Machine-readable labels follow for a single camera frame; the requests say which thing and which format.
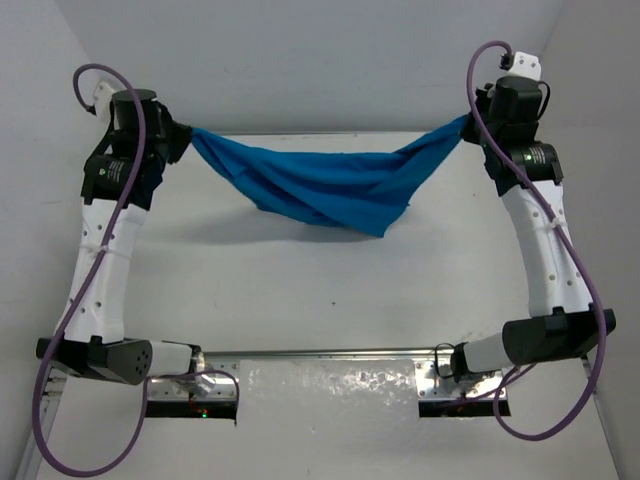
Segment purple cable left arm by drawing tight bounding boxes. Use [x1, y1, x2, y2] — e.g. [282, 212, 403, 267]
[31, 63, 240, 476]

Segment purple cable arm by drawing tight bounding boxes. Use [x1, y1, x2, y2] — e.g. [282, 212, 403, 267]
[465, 40, 610, 441]
[31, 63, 240, 476]

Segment blue t shirt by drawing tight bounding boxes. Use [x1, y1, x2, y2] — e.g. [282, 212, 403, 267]
[191, 116, 466, 237]

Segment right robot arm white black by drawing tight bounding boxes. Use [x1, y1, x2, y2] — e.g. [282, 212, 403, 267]
[450, 76, 598, 381]

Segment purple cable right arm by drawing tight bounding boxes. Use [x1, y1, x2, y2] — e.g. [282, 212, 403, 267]
[465, 40, 610, 441]

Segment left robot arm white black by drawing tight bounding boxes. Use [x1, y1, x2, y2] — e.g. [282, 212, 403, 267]
[51, 89, 197, 385]

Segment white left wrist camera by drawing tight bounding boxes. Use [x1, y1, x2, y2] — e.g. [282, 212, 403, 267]
[92, 80, 116, 123]

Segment silver metal base rail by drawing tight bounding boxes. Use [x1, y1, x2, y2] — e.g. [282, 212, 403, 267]
[149, 345, 502, 404]

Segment white front cover panel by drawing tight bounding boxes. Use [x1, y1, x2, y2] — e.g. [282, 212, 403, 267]
[238, 359, 419, 426]

